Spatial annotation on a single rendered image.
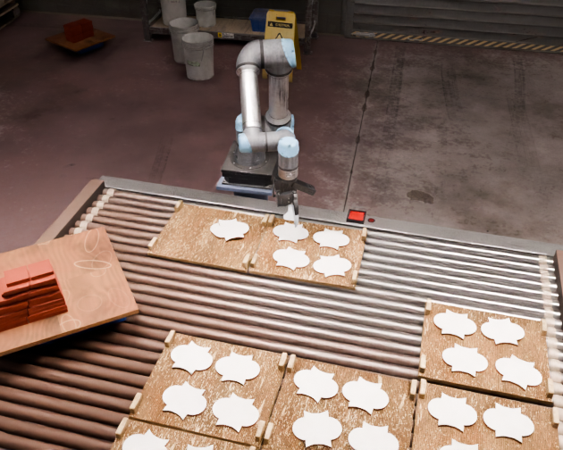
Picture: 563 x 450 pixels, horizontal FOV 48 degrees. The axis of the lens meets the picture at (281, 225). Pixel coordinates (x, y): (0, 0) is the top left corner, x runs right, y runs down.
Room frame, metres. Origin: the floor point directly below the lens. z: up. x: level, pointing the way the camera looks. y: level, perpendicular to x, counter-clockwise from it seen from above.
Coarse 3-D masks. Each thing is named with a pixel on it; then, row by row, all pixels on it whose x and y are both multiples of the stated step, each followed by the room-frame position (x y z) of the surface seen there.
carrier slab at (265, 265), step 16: (304, 224) 2.10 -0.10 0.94; (320, 224) 2.10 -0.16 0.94; (272, 240) 1.99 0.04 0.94; (304, 240) 1.99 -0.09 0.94; (352, 240) 1.99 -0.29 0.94; (272, 256) 1.89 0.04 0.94; (352, 256) 1.89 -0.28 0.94; (256, 272) 1.80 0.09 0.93; (272, 272) 1.79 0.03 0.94; (288, 272) 1.79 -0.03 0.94; (304, 272) 1.79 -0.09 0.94; (352, 272) 1.80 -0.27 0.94; (352, 288) 1.72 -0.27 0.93
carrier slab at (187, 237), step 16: (192, 208) 2.21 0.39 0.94; (208, 208) 2.21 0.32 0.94; (176, 224) 2.09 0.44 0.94; (192, 224) 2.09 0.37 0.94; (208, 224) 2.09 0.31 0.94; (256, 224) 2.09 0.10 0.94; (160, 240) 1.98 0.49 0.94; (176, 240) 1.98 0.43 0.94; (192, 240) 1.98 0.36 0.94; (208, 240) 1.99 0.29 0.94; (224, 240) 1.99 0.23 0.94; (240, 240) 1.99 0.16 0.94; (256, 240) 1.99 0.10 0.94; (160, 256) 1.90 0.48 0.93; (176, 256) 1.88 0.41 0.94; (192, 256) 1.88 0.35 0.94; (208, 256) 1.89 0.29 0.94; (224, 256) 1.89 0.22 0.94; (240, 256) 1.89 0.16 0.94
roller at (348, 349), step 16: (144, 304) 1.64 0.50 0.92; (176, 320) 1.57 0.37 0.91; (192, 320) 1.56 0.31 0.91; (208, 320) 1.56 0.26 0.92; (256, 336) 1.50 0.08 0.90; (272, 336) 1.49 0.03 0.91; (288, 336) 1.49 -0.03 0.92; (304, 336) 1.49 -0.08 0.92; (336, 352) 1.43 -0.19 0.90; (352, 352) 1.42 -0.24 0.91; (368, 352) 1.42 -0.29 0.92; (384, 352) 1.42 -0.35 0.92; (416, 368) 1.37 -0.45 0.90; (560, 384) 1.28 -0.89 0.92
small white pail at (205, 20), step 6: (198, 6) 6.72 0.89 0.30; (204, 6) 6.75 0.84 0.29; (210, 6) 6.74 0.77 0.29; (198, 12) 6.58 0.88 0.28; (204, 12) 6.55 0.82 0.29; (210, 12) 6.56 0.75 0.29; (198, 18) 6.58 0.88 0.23; (204, 18) 6.55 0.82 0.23; (210, 18) 6.56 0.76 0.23; (198, 24) 6.58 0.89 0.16; (204, 24) 6.55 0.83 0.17; (210, 24) 6.56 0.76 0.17
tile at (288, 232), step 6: (276, 228) 2.06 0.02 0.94; (282, 228) 2.06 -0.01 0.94; (288, 228) 2.06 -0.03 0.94; (294, 228) 2.06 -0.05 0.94; (300, 228) 2.06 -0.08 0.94; (276, 234) 2.02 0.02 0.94; (282, 234) 2.02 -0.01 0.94; (288, 234) 2.02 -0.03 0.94; (294, 234) 2.02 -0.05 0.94; (300, 234) 2.02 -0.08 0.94; (306, 234) 2.02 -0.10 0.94; (282, 240) 1.98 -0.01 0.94; (288, 240) 1.98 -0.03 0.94; (294, 240) 1.98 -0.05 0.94; (300, 240) 1.99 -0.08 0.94
